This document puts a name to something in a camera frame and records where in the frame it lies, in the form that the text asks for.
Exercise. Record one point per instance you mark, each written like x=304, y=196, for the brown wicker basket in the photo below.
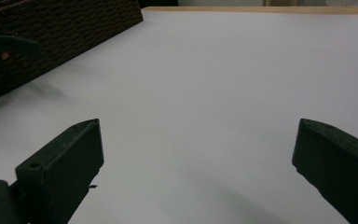
x=74, y=31

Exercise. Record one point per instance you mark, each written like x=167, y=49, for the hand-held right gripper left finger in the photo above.
x=62, y=165

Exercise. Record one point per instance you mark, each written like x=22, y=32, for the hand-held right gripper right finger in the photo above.
x=338, y=165

